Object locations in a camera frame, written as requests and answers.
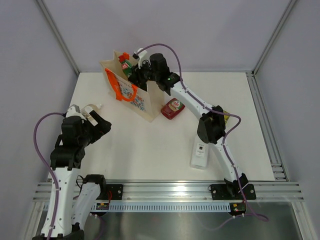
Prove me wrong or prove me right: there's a white slotted cable duct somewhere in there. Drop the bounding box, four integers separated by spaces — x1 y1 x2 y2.
90 202 230 213

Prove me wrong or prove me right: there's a right corner aluminium post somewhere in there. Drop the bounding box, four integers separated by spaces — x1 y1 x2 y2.
251 0 299 76

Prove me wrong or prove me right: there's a white rectangular bottle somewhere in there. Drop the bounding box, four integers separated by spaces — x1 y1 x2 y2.
189 141 209 170

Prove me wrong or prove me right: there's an aluminium mounting rail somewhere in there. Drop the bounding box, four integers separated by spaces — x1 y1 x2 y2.
32 181 305 203

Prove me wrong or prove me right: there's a left small circuit board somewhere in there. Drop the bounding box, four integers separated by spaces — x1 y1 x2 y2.
96 202 110 211

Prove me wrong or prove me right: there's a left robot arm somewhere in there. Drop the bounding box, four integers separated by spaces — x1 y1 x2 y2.
34 105 112 240

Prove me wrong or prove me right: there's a right small circuit board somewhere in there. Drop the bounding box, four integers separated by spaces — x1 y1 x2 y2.
229 202 247 216

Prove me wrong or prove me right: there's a yellow dish soap bottle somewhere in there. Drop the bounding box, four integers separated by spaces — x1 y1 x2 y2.
223 110 230 124

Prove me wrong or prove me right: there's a corner aluminium post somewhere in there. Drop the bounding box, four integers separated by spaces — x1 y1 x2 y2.
251 0 299 76
34 0 81 77

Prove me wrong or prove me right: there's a clear liquid soap bottle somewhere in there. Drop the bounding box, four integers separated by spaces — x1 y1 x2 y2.
80 103 103 120

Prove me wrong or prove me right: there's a small circuit board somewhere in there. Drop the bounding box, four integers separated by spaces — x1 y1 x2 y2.
96 202 110 211
229 202 247 216

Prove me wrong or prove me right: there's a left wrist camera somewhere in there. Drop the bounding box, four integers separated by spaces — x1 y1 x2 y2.
65 104 87 121

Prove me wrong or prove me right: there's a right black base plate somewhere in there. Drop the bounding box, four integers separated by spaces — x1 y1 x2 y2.
208 183 257 201

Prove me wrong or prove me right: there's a cream canvas tote bag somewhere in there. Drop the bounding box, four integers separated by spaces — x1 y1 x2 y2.
99 51 165 122

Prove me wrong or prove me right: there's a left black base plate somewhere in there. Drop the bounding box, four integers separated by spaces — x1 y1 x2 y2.
97 184 124 201

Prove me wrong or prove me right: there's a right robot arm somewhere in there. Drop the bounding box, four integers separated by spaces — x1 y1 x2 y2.
128 50 249 199

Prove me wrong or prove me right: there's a green dish soap bottle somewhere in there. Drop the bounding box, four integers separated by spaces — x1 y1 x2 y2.
118 52 132 78

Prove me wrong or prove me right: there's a left corner aluminium post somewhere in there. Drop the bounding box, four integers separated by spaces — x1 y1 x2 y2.
34 0 81 77

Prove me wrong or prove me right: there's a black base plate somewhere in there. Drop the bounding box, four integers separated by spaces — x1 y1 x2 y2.
208 183 257 201
97 184 124 201

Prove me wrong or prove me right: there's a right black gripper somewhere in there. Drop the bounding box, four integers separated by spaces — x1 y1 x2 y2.
128 56 160 86

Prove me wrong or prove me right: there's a red dish soap bottle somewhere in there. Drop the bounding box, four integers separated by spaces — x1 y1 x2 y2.
160 98 185 120

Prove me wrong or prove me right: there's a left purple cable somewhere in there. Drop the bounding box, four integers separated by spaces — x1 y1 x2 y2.
33 112 108 240

